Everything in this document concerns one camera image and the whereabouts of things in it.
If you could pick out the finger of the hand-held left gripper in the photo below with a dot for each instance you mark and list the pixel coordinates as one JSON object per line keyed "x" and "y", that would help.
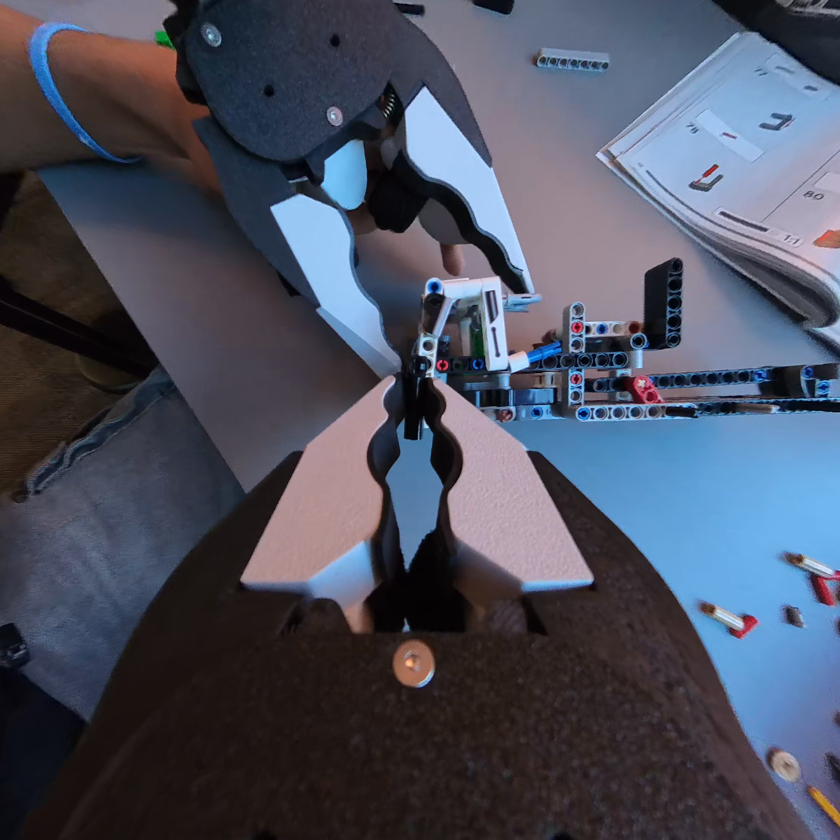
{"x": 315, "y": 249}
{"x": 459, "y": 164}

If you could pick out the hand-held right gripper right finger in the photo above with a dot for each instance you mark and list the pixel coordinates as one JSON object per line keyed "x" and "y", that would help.
{"x": 518, "y": 525}

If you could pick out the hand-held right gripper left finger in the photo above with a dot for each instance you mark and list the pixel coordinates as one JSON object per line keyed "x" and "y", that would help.
{"x": 315, "y": 525}

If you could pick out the white black lego truck model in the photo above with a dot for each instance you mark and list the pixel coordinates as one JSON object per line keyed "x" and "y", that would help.
{"x": 489, "y": 315}

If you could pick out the long black lego pin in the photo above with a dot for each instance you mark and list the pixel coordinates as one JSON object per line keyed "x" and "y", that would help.
{"x": 415, "y": 407}

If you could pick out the person's left forearm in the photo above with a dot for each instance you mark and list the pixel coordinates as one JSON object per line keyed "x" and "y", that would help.
{"x": 33, "y": 131}

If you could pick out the green lego piece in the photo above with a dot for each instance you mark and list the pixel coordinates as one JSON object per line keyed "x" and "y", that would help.
{"x": 164, "y": 39}

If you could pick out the grey lego beam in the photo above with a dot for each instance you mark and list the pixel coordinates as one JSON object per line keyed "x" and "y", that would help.
{"x": 571, "y": 60}

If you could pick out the black angled lego piece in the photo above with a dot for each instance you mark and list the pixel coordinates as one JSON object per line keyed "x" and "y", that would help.
{"x": 493, "y": 6}

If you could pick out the lego instruction booklet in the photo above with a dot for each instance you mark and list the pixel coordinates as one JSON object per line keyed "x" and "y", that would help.
{"x": 722, "y": 164}

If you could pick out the pile of small colourful lego pieces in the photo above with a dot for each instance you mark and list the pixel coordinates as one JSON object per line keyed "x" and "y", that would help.
{"x": 784, "y": 764}

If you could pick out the person's left hand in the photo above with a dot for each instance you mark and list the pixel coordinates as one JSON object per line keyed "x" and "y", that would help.
{"x": 151, "y": 111}

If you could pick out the person's grey jeans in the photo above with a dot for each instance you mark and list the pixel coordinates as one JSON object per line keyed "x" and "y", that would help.
{"x": 98, "y": 525}

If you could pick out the blue wristband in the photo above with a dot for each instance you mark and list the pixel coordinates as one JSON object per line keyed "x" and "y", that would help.
{"x": 47, "y": 82}

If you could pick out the black metal table leg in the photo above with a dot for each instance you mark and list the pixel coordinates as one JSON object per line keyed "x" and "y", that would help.
{"x": 65, "y": 328}

